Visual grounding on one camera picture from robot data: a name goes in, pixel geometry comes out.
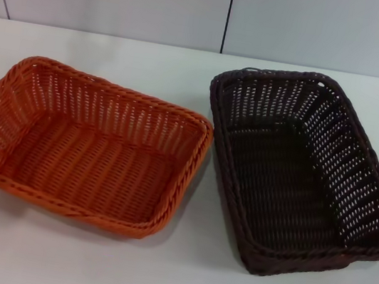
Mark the dark brown woven plastic basket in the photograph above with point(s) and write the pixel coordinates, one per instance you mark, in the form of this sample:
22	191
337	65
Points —
276	184

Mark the orange woven plastic basket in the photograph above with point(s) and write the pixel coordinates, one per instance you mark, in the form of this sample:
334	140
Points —
92	162

